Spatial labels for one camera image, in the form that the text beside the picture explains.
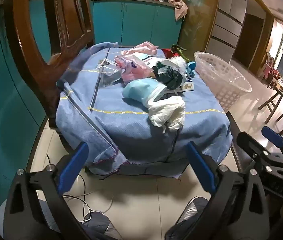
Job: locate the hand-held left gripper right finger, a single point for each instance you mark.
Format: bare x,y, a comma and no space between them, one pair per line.
201,168

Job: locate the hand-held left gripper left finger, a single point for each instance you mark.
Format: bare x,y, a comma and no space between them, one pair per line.
72,166

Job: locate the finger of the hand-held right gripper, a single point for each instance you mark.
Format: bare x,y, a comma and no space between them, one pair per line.
272,136
247,142

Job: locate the white basket with plastic liner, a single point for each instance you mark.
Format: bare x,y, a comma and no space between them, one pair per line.
227,82

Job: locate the small white cardboard box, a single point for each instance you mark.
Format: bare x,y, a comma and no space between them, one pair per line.
186,86

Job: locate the blue wrapper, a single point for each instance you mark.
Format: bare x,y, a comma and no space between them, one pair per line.
191,67

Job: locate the dark green plastic bag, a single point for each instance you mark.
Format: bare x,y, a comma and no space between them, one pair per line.
170,75

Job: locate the light blue plastic bag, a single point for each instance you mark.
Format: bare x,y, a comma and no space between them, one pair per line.
141,90

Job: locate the clear plastic bag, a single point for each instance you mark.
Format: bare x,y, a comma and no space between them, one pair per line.
109,73

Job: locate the thin white plastic bag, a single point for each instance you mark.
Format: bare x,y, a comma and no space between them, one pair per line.
179,60

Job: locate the pink printed plastic bag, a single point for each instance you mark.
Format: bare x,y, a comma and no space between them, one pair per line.
134,68

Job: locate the red rose with green stem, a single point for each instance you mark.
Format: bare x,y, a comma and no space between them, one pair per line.
177,50

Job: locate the white and blue packet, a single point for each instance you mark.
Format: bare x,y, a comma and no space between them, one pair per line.
149,59

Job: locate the pale pink plastic bag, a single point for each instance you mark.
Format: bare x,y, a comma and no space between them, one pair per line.
144,47

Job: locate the wooden bench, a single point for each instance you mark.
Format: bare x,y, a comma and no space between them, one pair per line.
279,96

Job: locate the person's right leg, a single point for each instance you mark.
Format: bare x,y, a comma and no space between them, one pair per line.
186,215

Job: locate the person's leg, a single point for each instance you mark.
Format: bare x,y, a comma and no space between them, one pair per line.
101,226
186,215

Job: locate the red wooden chair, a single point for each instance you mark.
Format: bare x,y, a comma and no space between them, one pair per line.
271,72

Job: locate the person's left leg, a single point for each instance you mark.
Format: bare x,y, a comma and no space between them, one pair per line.
101,226

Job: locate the blue striped cloth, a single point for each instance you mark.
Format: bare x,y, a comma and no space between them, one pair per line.
131,135

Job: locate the dark wooden door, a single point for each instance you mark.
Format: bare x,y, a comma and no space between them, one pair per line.
252,40

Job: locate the silver refrigerator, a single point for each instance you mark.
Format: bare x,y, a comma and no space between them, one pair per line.
229,22

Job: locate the carved wooden chair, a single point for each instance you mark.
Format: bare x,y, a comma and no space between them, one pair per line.
29,42

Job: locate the wood framed glass partition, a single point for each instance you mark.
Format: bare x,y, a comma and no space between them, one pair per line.
196,15

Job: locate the pink towel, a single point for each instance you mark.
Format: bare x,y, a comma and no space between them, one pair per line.
180,8

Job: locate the teal lower kitchen cabinets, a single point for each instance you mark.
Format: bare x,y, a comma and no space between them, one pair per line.
136,22

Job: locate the green wall garland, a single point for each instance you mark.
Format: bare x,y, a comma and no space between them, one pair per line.
280,45

